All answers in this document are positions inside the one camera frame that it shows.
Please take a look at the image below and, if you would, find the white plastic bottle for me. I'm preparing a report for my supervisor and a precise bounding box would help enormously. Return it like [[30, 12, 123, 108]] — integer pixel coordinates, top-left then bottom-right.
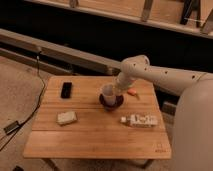
[[120, 114, 158, 127]]

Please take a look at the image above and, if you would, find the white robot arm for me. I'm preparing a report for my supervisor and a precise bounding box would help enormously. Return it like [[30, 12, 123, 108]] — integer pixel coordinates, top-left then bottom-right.
[[115, 55, 213, 171]]

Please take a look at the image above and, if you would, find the black phone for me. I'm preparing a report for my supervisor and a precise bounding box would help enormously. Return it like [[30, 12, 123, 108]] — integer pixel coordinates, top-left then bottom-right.
[[61, 82, 72, 99]]

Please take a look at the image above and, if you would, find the black power adapter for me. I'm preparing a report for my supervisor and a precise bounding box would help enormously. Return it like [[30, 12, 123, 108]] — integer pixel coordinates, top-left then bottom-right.
[[4, 121, 20, 135]]

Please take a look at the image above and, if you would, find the orange carrot toy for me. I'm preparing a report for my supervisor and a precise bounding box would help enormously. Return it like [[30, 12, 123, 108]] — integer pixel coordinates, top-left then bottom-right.
[[127, 88, 140, 99]]

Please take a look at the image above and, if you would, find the dark purple ceramic bowl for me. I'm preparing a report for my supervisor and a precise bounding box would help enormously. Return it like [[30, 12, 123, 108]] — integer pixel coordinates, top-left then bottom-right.
[[99, 94, 124, 111]]

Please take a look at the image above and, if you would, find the wooden table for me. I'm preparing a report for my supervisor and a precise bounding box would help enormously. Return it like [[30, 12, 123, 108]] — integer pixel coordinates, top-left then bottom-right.
[[23, 76, 171, 159]]

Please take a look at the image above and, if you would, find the black cable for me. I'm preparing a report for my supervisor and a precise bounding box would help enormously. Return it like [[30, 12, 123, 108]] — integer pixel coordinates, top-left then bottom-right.
[[0, 49, 47, 151]]

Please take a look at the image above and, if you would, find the translucent ceramic cup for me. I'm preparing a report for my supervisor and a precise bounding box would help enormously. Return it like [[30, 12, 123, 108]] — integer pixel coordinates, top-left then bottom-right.
[[101, 84, 116, 106]]

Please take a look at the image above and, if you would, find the beige sponge block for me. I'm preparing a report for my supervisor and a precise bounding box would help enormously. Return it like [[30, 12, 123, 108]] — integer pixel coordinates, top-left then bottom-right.
[[57, 111, 77, 125]]

